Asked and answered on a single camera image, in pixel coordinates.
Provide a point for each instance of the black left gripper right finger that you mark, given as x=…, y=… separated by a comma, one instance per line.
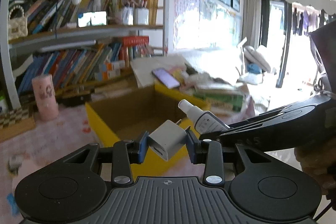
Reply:
x=250, y=162

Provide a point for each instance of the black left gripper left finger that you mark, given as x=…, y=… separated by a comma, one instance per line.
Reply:
x=121, y=156

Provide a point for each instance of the white spray bottle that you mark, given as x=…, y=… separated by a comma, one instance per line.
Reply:
x=204, y=121

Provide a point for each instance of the white USB charger cube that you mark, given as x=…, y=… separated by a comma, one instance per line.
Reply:
x=167, y=140

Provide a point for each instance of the yellow cardboard box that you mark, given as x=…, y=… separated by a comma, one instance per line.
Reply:
x=145, y=109

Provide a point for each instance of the green book stack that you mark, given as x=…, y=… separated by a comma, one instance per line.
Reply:
x=221, y=96

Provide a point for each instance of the pink checkered tablecloth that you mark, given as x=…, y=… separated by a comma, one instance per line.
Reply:
x=44, y=144

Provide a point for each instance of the purple smartphone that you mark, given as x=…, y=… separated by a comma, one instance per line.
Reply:
x=165, y=78

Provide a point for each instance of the pink cylindrical cup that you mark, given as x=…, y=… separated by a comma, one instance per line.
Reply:
x=44, y=93

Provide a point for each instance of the wooden chessboard box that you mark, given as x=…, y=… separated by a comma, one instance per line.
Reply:
x=16, y=122

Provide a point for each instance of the grey window curtain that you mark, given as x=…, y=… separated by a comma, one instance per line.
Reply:
x=252, y=22

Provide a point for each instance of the wooden bookshelf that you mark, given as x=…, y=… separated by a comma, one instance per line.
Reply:
x=64, y=41

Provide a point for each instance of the white quilted handbag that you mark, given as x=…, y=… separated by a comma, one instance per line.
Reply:
x=17, y=27

